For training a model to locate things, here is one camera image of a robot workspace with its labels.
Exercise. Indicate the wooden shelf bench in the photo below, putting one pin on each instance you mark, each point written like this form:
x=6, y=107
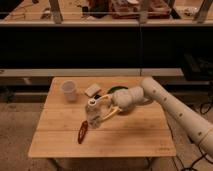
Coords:
x=9, y=77

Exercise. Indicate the dark red chili pepper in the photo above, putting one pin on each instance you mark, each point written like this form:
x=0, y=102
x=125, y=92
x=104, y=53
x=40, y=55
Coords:
x=82, y=132

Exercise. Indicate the beige sponge block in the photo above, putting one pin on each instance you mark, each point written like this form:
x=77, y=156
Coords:
x=92, y=90

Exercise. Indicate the green bowl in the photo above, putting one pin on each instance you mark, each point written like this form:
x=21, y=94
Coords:
x=115, y=88

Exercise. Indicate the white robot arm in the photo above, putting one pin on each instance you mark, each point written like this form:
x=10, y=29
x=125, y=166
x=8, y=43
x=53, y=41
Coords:
x=198, y=128

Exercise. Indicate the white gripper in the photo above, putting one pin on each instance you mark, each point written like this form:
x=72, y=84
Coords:
x=124, y=99

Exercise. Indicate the translucent plastic cup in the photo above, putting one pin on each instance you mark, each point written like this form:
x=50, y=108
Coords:
x=69, y=89

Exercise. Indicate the wooden table board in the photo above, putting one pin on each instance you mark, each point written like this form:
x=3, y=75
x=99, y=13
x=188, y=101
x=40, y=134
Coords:
x=141, y=133

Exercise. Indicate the clear plastic bottle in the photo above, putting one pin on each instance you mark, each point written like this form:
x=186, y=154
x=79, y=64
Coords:
x=93, y=113

